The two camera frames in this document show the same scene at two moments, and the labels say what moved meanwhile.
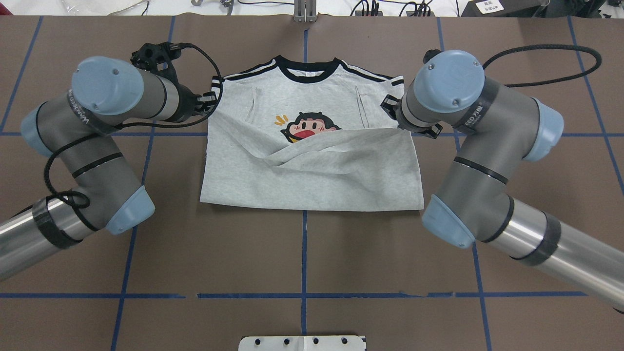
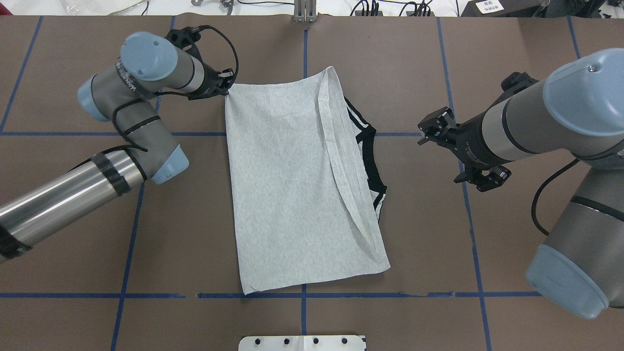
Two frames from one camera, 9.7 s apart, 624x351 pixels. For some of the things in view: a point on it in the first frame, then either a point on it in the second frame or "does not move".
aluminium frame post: x=305 y=10 does not move
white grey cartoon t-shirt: x=322 y=136 to x=308 y=195
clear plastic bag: x=96 y=7 does not move
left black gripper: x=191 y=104 to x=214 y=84
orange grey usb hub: x=359 y=13 does not move
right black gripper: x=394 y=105 to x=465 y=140
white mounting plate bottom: x=301 y=343 does not move
